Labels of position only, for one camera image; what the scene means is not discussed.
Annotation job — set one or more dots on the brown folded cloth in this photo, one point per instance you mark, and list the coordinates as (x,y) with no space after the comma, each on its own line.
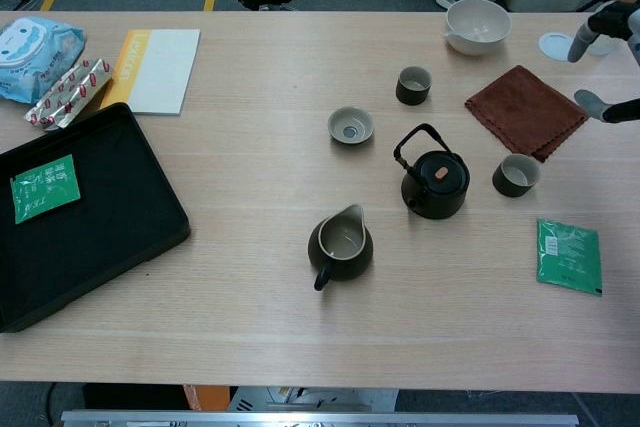
(525,112)

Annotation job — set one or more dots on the robot base chassis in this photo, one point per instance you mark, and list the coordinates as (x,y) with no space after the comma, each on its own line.
(320,397)

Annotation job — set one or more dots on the aluminium rail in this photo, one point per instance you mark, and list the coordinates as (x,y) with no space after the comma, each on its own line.
(320,419)

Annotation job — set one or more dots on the grey ceramic strainer bowl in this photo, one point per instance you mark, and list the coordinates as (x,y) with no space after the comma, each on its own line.
(340,123)

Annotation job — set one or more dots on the cream bowl with spout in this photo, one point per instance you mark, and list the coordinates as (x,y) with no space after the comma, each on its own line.
(475,42)

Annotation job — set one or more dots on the blue wet wipes pack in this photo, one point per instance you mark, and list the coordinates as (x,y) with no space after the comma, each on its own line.
(35,47)

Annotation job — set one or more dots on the orange panel under table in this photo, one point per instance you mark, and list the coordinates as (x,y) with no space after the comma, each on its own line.
(205,397)

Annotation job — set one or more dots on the green tea packet with barcode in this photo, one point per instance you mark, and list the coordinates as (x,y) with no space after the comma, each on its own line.
(567,257)

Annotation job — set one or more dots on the frosted bottle with wooden cap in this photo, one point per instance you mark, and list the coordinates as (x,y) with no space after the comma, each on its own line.
(602,47)

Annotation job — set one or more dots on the black rectangular tray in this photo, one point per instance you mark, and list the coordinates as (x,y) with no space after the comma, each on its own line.
(110,227)

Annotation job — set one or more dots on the green tea packet white lettering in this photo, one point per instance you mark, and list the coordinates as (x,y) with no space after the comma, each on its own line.
(45,189)

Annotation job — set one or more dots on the yellow and white Lexicon book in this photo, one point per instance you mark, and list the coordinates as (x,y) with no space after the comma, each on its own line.
(160,72)

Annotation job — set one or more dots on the dark ceramic teacup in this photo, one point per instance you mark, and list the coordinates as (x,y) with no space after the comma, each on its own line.
(412,94)
(507,187)

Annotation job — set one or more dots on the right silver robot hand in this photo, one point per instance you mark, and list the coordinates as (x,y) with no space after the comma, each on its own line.
(610,19)

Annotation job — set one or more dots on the silver red snack packet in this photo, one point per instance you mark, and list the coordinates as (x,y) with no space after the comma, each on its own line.
(65,97)

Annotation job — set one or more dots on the white round lid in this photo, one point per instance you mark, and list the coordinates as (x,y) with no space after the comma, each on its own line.
(552,44)

